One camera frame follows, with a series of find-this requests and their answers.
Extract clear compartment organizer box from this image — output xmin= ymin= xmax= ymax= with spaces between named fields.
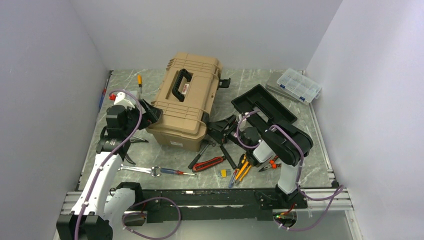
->
xmin=276 ymin=68 xmax=322 ymax=105

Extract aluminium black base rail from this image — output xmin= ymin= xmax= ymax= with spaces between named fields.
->
xmin=52 ymin=187 xmax=364 ymax=240

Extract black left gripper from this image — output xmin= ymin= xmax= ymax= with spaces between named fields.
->
xmin=124 ymin=99 xmax=164 ymax=136

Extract orange handled pliers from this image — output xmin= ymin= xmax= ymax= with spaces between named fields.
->
xmin=259 ymin=155 xmax=282 ymax=172

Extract yellow handled screwdriver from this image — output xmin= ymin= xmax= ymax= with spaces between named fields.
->
xmin=137 ymin=74 xmax=143 ymax=94

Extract black tool tray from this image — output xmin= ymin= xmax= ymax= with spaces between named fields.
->
xmin=231 ymin=84 xmax=298 ymax=132

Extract black handled cutters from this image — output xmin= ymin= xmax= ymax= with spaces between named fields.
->
xmin=124 ymin=136 xmax=149 ymax=166

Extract small claw hammer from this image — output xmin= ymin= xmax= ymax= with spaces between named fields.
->
xmin=188 ymin=140 xmax=216 ymax=170

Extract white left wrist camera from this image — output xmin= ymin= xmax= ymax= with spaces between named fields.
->
xmin=109 ymin=91 xmax=137 ymax=109

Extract red black utility knife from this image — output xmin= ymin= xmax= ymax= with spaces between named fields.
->
xmin=191 ymin=156 xmax=226 ymax=173

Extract tan plastic toolbox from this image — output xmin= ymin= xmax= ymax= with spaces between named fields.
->
xmin=146 ymin=52 xmax=231 ymax=152

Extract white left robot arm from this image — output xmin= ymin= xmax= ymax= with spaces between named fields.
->
xmin=56 ymin=99 xmax=163 ymax=240

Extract silver combination wrench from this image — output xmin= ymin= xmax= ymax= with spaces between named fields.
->
xmin=118 ymin=164 xmax=162 ymax=178

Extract orange black utility knife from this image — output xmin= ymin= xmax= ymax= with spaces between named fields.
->
xmin=234 ymin=153 xmax=252 ymax=185

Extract blue red screwdriver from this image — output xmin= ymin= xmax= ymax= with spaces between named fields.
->
xmin=160 ymin=167 xmax=197 ymax=176

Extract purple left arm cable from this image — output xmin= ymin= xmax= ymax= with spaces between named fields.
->
xmin=73 ymin=89 xmax=182 ymax=240

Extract blue red tool at wall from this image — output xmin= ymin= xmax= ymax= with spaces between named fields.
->
xmin=98 ymin=79 xmax=109 ymax=111

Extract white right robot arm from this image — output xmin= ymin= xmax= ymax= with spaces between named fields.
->
xmin=207 ymin=111 xmax=314 ymax=208

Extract large black-handled hammer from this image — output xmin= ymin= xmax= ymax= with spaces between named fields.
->
xmin=213 ymin=139 xmax=237 ymax=170

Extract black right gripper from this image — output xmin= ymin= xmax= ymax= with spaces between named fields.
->
xmin=205 ymin=114 xmax=251 ymax=153

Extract grey flat case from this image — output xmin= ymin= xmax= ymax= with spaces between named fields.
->
xmin=265 ymin=71 xmax=299 ymax=102

